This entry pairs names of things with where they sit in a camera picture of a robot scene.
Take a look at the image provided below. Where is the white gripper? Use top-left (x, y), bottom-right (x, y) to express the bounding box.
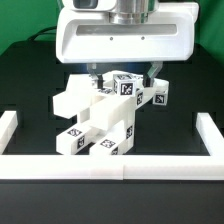
top-left (56, 0), bottom-right (199, 89)

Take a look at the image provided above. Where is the white chair back frame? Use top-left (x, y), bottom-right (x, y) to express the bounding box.
top-left (52, 69), bottom-right (171, 132)

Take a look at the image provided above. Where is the white U-shaped fence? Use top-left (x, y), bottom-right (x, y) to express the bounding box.
top-left (0, 113), bottom-right (224, 180)

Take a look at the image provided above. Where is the black cable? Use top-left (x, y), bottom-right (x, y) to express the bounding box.
top-left (27, 26), bottom-right (58, 42)

